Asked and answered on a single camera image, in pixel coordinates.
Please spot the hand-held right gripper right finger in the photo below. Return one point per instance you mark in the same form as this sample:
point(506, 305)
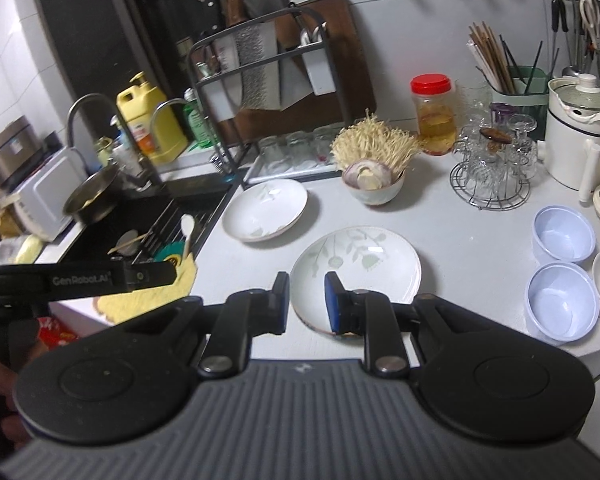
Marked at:
point(333, 305)

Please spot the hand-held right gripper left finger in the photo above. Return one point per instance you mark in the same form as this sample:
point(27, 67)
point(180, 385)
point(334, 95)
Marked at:
point(281, 305)

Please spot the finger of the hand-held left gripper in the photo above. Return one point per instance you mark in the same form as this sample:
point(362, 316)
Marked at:
point(152, 275)

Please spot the deep leaf-print plate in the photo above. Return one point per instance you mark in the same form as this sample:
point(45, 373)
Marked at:
point(265, 210)

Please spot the lavender plastic bowl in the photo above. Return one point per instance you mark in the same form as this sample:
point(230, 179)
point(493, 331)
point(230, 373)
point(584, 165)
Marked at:
point(562, 232)
point(562, 305)

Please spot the yellow dish cloth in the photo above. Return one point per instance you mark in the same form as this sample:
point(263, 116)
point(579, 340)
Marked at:
point(185, 272)

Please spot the red packet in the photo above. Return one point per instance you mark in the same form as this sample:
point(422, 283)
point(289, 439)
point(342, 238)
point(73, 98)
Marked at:
point(55, 334)

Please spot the white spoon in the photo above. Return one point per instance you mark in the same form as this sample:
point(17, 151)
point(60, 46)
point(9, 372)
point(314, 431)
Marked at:
point(187, 227)

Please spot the black sink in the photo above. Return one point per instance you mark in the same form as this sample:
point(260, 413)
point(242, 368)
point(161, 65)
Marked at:
point(145, 210)

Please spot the white toaster oven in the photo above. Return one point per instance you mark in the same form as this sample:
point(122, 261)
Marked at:
point(45, 195)

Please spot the steel pot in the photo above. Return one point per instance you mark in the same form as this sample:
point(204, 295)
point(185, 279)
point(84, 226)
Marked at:
point(92, 195)

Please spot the white drain tray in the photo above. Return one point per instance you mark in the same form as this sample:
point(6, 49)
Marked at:
point(290, 172)

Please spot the halved purple onion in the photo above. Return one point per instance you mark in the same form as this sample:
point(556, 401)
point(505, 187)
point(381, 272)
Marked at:
point(367, 174)

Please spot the silver rice cooker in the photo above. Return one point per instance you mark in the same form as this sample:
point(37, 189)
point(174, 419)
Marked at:
point(10, 150)

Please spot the yellow detergent bottle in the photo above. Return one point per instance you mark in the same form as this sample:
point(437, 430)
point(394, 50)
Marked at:
point(150, 120)

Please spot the row of clear glasses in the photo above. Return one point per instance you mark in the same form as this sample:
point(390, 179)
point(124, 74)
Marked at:
point(290, 147)

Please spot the green bottle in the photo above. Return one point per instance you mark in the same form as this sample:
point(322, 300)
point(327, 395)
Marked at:
point(197, 122)

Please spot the enoki mushroom bunch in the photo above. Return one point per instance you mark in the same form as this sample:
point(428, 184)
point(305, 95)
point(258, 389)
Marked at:
point(375, 140)

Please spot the small steel faucet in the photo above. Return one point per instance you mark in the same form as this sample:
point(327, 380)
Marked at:
point(166, 105)

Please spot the tall steel faucet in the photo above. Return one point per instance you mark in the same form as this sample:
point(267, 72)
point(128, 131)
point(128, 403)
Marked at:
point(75, 110)

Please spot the red-lidded plastic jar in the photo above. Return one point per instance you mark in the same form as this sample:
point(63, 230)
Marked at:
point(434, 115)

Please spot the set of crystal glass cups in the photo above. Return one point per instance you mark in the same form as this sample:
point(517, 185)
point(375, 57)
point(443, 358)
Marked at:
point(500, 160)

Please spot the steel cleaver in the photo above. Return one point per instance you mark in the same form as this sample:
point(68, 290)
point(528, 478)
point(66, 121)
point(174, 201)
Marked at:
point(252, 65)

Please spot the brown round lid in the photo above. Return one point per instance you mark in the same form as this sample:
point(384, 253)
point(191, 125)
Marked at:
point(497, 136)

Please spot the black knife rack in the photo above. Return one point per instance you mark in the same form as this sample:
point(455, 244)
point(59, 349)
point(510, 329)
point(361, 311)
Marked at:
point(330, 60)

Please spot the brown cutting board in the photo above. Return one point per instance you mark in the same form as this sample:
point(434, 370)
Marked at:
point(352, 60)

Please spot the purple glass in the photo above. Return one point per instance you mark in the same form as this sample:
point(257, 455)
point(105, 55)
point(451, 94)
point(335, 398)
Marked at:
point(502, 112)

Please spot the green chopstick holder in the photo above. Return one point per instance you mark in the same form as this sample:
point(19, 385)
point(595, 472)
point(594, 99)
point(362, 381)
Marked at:
point(525, 87)

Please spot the white electric cooking pot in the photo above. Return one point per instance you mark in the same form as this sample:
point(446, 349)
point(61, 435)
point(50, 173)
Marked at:
point(575, 145)

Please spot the bundle of chopsticks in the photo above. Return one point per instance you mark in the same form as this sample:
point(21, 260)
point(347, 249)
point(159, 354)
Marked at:
point(490, 57)

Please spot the hanging kitchen utensils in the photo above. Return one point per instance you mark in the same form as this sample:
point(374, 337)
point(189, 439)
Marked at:
point(580, 25)

